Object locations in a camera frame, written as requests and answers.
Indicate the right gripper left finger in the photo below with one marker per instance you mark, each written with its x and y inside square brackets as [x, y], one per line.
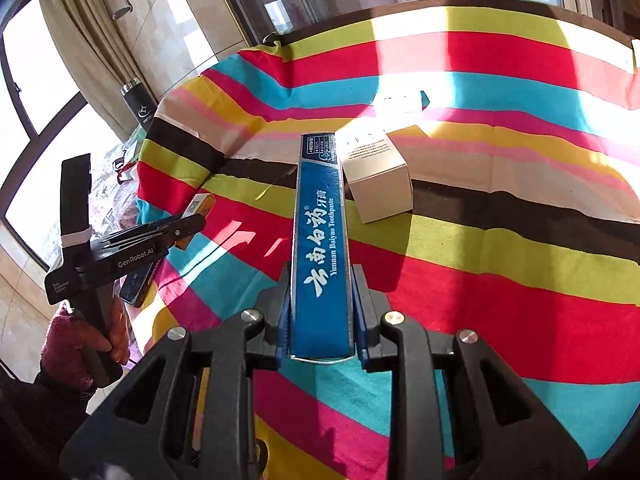
[273, 345]

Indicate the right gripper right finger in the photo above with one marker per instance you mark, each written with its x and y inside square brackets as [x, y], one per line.
[374, 351]

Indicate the blue toothpaste box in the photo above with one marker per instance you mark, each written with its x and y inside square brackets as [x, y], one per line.
[321, 285]

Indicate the white cardboard box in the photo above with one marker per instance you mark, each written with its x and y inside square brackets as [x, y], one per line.
[377, 174]

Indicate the small yellow printed box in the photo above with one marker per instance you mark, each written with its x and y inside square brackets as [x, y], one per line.
[193, 219]

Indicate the left hand pink glove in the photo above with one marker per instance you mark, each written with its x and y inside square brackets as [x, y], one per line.
[63, 360]

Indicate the black thermos bottle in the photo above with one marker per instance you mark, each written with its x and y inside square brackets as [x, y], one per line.
[140, 102]

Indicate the striped colourful tablecloth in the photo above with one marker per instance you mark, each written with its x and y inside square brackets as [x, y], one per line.
[519, 126]

